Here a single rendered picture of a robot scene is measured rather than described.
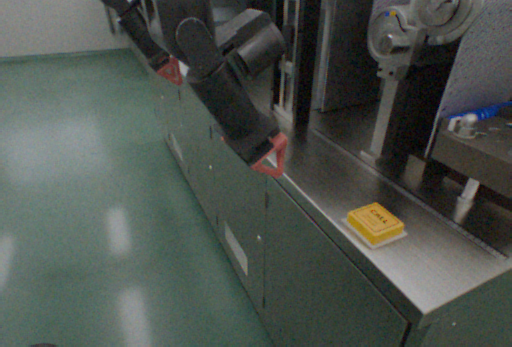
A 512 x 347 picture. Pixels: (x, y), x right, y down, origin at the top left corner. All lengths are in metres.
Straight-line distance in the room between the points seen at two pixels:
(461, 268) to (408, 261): 0.08
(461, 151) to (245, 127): 0.45
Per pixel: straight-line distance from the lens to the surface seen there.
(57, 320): 1.79
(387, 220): 0.65
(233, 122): 0.43
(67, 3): 6.00
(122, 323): 1.67
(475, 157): 0.73
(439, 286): 0.61
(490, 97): 0.93
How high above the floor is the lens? 1.33
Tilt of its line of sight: 31 degrees down
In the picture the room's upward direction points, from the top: straight up
